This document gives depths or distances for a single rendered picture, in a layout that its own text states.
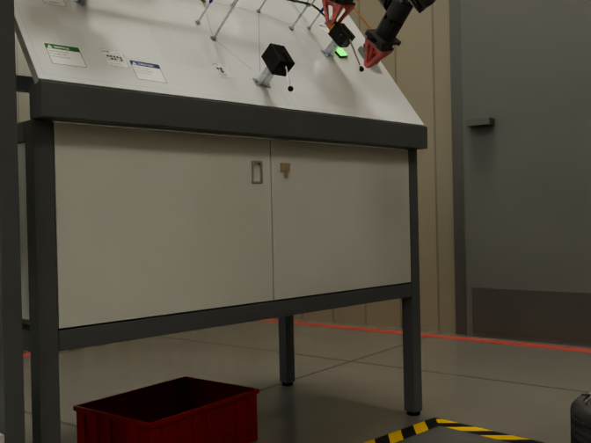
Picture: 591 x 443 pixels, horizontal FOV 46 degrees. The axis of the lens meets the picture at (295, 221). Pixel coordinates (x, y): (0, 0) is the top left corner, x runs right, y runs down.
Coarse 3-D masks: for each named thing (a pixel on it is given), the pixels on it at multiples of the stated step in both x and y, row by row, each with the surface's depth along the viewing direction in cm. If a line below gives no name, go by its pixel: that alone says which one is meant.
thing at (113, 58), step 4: (100, 48) 144; (104, 52) 144; (108, 52) 145; (112, 52) 146; (116, 52) 147; (120, 52) 147; (104, 56) 143; (108, 56) 144; (112, 56) 145; (116, 56) 146; (120, 56) 146; (108, 60) 143; (112, 60) 144; (116, 60) 145; (120, 60) 146; (124, 60) 146; (108, 64) 142; (112, 64) 143; (116, 64) 144; (120, 64) 145; (124, 64) 145; (128, 68) 146
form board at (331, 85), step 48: (96, 0) 154; (144, 0) 166; (192, 0) 178; (240, 0) 193; (96, 48) 144; (144, 48) 153; (192, 48) 164; (240, 48) 177; (288, 48) 191; (192, 96) 152; (240, 96) 163; (288, 96) 175; (336, 96) 190; (384, 96) 207
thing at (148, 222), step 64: (64, 128) 135; (128, 128) 145; (64, 192) 135; (128, 192) 144; (192, 192) 155; (256, 192) 168; (64, 256) 135; (128, 256) 144; (192, 256) 155; (256, 256) 168; (64, 320) 135
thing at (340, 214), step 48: (288, 144) 176; (336, 144) 188; (288, 192) 175; (336, 192) 187; (384, 192) 201; (288, 240) 175; (336, 240) 187; (384, 240) 201; (288, 288) 175; (336, 288) 187
